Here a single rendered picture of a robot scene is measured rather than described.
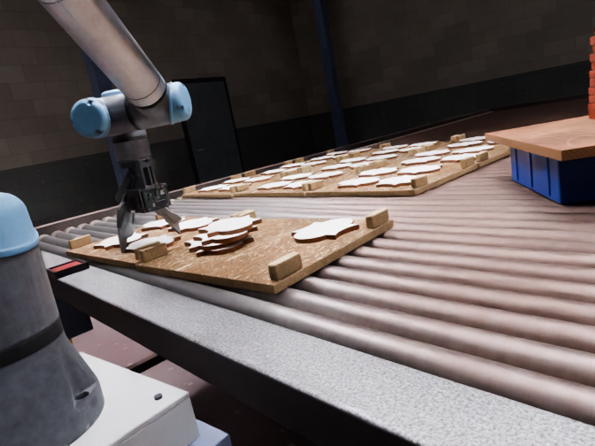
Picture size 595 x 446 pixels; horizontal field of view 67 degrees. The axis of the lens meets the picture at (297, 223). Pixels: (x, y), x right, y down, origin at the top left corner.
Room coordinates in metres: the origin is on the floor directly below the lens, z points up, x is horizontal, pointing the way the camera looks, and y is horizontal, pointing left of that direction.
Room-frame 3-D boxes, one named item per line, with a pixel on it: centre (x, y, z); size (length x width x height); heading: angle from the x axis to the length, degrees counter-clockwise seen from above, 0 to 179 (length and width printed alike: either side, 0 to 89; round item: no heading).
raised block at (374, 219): (0.86, -0.16, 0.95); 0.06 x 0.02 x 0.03; 136
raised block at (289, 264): (0.66, 0.03, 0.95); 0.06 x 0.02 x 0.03; 136
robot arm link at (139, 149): (1.04, 0.33, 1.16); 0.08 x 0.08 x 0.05
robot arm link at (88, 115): (0.94, 0.33, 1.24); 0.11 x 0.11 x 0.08; 81
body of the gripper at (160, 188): (1.04, 0.33, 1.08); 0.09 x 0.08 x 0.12; 45
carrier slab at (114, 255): (1.19, 0.37, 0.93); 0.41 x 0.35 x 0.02; 45
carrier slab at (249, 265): (0.90, 0.08, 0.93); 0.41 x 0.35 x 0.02; 46
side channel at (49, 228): (3.04, -0.46, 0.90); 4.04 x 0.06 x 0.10; 131
